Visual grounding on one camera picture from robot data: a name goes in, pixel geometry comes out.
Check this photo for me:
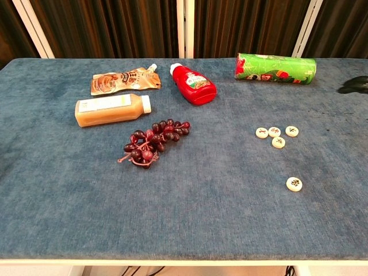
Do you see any green chip can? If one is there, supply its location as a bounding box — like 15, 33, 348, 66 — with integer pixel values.
234, 52, 317, 86

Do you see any orange juice bottle white cap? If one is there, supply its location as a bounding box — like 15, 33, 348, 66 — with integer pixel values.
74, 93, 152, 128

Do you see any white divider frame post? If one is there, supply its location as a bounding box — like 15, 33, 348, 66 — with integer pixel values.
11, 0, 55, 59
176, 0, 196, 59
291, 0, 324, 58

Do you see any blue velvet table cloth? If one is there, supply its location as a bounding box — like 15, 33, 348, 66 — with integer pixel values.
0, 57, 368, 261

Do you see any white table frame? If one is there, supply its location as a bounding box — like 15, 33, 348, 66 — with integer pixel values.
0, 258, 368, 276

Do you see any dark brown pleated curtain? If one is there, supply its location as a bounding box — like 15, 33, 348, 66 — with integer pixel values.
193, 0, 313, 59
0, 0, 40, 70
301, 0, 368, 59
28, 0, 179, 59

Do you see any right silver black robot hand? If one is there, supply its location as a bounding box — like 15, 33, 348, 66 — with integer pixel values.
338, 75, 368, 95

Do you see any purple plastic grape bunch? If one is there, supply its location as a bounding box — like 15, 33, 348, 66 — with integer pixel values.
117, 118, 191, 170

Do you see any brown spouted drink pouch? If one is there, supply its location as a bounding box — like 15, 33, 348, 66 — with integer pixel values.
90, 63, 162, 96

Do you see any red ketchup bottle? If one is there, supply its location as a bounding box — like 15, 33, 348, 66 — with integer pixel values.
169, 62, 218, 106

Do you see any black coiled cable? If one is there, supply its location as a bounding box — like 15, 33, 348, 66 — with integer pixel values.
120, 266, 166, 276

